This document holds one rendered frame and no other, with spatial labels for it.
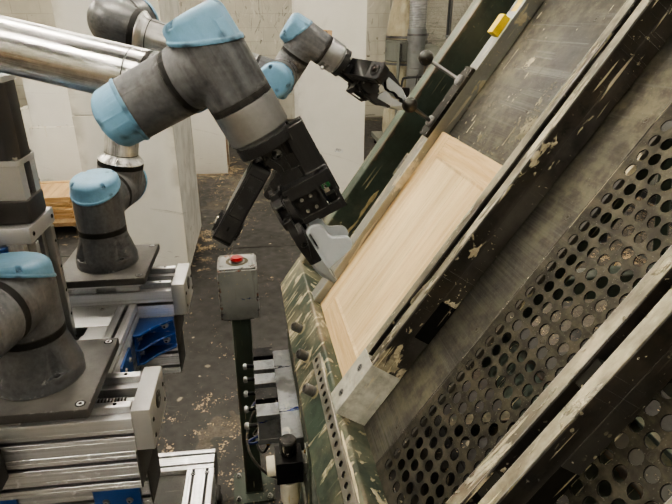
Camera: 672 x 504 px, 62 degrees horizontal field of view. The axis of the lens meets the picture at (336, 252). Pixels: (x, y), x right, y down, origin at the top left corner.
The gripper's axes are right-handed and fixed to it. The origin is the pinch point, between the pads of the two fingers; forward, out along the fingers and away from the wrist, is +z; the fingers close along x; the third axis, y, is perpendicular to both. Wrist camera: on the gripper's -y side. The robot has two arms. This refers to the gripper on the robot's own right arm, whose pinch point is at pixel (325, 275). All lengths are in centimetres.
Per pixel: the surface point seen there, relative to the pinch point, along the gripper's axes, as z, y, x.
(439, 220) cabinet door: 22, 22, 44
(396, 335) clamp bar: 27.2, 2.9, 19.8
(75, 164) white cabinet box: 1, -200, 442
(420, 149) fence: 15, 28, 71
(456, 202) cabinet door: 20, 26, 43
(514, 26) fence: -1, 61, 72
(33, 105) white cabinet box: -56, -199, 445
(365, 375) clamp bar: 31.8, -5.9, 19.4
